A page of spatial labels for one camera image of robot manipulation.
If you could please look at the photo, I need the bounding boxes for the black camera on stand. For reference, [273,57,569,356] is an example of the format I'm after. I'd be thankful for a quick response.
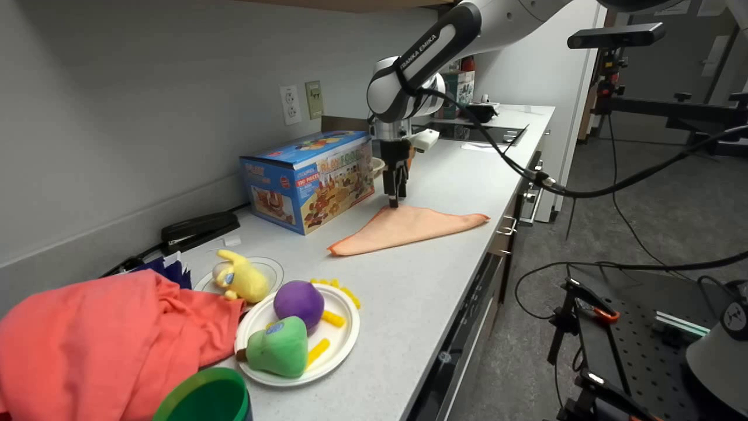
[569,20,665,49]

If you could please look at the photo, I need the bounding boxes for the clear small plate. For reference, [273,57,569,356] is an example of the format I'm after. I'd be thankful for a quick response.
[194,258,284,292]

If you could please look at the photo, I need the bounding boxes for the yellow toy fries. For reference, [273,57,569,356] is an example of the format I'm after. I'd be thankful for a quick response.
[308,278,362,370]

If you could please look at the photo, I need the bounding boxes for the purple plush ball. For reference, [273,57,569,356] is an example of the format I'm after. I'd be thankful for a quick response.
[273,281,326,332]

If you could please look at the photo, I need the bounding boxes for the black stapler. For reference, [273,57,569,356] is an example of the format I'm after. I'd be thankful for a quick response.
[162,213,238,254]

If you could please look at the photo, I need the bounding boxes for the green plush pear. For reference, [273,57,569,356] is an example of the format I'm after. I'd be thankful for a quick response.
[246,316,308,379]

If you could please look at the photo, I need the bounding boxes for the coral red cloth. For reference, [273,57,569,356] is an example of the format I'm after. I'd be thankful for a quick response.
[0,272,242,421]

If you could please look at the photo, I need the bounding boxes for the white round plate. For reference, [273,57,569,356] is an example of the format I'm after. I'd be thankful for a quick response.
[234,281,360,388]

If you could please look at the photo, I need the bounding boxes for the yellow plush toy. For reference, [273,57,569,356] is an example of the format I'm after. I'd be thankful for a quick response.
[213,251,272,305]

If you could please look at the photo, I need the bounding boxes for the dark blue cloth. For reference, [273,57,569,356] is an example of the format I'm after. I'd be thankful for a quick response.
[147,259,191,289]

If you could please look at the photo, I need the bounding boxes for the peach towel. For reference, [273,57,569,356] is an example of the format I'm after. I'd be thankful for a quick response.
[329,206,489,258]

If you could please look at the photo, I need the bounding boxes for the white wall outlet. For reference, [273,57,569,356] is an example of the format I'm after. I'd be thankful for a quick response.
[280,85,302,125]

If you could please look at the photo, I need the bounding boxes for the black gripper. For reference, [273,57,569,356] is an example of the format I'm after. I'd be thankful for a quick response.
[381,141,411,209]

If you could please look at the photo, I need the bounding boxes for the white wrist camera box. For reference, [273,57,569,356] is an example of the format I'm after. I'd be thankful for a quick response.
[411,128,439,153]

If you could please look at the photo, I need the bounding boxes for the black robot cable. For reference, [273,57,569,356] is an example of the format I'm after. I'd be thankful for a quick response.
[411,80,748,322]

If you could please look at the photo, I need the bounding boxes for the green plastic cup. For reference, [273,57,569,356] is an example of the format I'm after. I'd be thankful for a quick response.
[152,368,253,421]

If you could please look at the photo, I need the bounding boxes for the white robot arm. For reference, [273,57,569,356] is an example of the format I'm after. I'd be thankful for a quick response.
[368,0,570,209]

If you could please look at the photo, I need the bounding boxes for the blue toy food box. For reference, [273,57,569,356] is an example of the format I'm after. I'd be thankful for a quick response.
[242,130,375,234]

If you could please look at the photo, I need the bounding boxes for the beige wall switch plate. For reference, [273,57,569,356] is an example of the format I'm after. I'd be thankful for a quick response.
[305,80,326,120]

